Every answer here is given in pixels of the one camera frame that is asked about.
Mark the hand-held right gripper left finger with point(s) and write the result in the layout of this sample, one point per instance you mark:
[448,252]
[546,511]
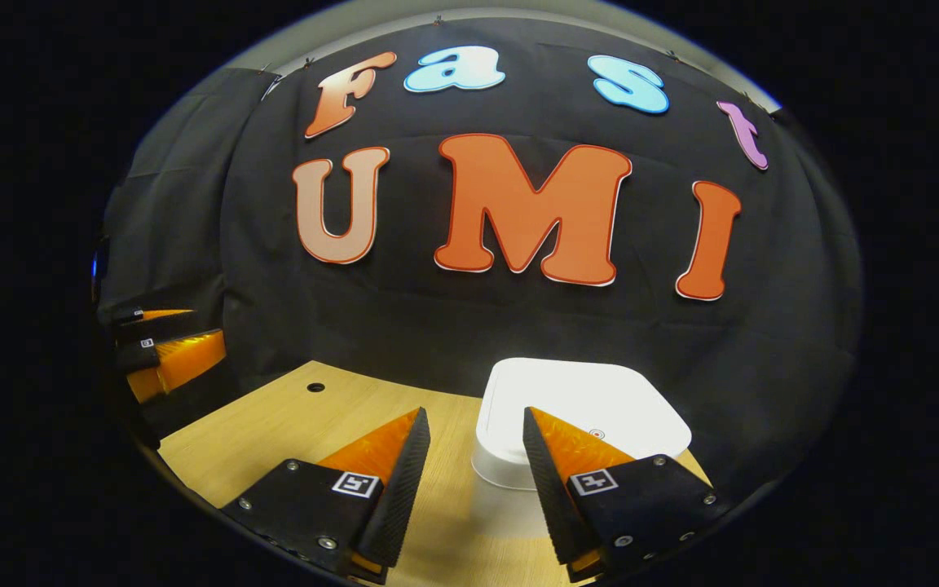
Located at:
[396,497]

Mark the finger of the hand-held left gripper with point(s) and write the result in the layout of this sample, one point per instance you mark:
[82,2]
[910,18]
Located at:
[156,318]
[188,363]

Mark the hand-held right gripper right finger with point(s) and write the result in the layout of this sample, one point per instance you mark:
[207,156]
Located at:
[551,497]

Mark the white desktop garbage bin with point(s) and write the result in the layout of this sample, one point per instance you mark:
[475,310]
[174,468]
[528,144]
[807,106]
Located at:
[592,408]

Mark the wooden desktop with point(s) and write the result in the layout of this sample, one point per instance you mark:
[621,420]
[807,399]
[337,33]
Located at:
[453,522]

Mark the black backdrop cloth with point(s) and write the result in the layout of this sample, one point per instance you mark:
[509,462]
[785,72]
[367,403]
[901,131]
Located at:
[478,326]

